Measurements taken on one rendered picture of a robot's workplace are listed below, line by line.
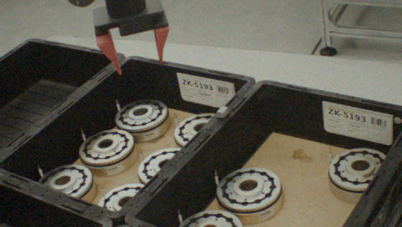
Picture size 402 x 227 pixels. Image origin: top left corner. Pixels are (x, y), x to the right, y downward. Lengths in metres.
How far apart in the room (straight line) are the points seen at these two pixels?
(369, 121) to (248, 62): 0.67
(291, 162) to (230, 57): 0.66
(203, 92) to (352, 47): 2.00
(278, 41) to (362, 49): 0.43
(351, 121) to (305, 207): 0.17
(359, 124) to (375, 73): 0.51
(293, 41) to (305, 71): 1.66
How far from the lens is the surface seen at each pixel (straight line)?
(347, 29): 3.08
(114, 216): 0.96
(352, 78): 1.62
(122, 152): 1.20
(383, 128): 1.12
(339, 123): 1.15
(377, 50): 3.18
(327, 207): 1.06
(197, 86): 1.27
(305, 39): 3.32
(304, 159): 1.16
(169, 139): 1.26
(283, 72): 1.67
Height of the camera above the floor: 1.54
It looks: 32 degrees down
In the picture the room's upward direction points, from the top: 11 degrees counter-clockwise
